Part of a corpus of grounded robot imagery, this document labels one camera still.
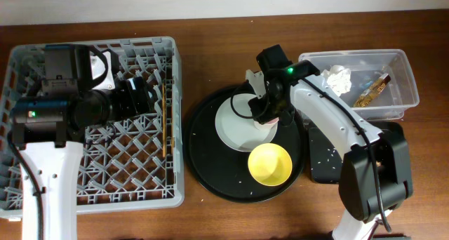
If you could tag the round black tray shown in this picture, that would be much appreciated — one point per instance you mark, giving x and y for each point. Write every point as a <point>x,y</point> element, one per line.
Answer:
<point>224,171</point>

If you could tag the grey dishwasher rack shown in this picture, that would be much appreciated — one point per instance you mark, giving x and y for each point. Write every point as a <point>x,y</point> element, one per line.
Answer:
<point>124,169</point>

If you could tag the clear plastic bin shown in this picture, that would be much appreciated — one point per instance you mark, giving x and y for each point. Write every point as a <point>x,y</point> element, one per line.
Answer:
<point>367,66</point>

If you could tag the pink plastic cup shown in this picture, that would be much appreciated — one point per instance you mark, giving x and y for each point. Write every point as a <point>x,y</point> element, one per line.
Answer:
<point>268,122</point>

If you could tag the brown snack wrapper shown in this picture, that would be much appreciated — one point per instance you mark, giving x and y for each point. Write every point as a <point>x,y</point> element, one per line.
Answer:
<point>372,91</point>

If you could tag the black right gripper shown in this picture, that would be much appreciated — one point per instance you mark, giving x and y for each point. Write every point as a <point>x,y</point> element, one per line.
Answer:
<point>265,111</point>

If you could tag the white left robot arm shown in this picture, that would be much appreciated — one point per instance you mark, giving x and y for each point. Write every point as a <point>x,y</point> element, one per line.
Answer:
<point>49,173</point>

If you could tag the black rectangular tray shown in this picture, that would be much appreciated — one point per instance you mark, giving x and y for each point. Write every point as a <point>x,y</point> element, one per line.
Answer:
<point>326,165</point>

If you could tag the yellow bowl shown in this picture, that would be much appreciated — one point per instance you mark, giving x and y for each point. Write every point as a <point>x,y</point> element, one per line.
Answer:
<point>270,164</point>

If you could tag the white tissue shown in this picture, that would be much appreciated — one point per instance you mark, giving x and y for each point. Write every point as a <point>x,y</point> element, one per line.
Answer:
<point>338,78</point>

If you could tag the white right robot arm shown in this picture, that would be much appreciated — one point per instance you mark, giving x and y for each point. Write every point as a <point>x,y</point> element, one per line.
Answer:
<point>376,175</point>

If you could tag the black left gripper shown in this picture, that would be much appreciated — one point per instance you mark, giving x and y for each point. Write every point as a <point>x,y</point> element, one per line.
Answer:
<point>141,99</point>

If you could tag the white round plate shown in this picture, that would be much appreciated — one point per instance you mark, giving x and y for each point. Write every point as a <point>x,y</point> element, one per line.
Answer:
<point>242,135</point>

